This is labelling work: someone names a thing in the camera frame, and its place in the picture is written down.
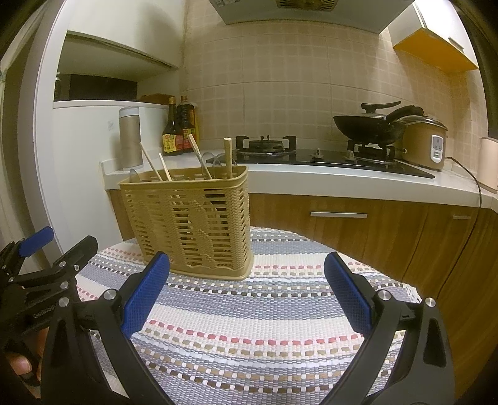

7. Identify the dark soy sauce bottle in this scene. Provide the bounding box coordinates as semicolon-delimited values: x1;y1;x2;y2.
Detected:
162;97;185;157

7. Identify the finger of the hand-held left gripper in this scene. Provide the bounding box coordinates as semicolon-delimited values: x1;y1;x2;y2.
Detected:
0;226;55;274
11;235;100;289

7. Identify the black wok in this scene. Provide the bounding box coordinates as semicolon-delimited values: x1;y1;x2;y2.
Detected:
332;105;425;145

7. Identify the person's left hand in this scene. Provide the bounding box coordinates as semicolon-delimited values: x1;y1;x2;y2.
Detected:
6;350;35;378

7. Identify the brown bag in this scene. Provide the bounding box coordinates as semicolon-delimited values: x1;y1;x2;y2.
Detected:
139;93;176;105

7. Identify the tan plastic utensil basket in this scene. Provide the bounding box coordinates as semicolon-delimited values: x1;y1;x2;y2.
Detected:
118;165;252;281

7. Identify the wooden chopstick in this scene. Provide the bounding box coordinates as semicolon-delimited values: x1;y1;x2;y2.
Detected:
188;134;213;180
158;153;172;182
139;142;163;182
223;138;234;178

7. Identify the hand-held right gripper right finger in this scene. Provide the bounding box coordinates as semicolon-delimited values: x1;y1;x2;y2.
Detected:
319;251;454;405

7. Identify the white and orange wall cabinet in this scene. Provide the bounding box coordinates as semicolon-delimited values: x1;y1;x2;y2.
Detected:
388;0;479;73

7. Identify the black glass gas stove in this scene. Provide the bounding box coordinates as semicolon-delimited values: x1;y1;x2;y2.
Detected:
231;134;437;180

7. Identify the striped woven table mat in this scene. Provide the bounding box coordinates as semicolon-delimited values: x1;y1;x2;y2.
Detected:
76;226;423;405

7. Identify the white container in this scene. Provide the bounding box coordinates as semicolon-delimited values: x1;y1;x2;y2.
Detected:
479;136;498;194

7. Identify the long metal cabinet handle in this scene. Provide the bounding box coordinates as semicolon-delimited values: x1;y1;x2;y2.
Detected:
310;211;368;219

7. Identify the white kitchen countertop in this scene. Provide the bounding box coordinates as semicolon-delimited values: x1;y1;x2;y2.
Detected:
97;154;498;212

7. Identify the rice cooker power cable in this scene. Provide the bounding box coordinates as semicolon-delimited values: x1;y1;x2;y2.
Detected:
444;156;483;254

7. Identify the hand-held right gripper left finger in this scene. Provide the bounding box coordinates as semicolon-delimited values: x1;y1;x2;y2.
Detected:
41;251;172;405

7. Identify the tan rice cooker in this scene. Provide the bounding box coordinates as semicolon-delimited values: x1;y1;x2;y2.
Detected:
396;114;448;172

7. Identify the grey canister with white lid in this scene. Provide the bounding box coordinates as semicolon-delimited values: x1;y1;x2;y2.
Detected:
119;107;143;171

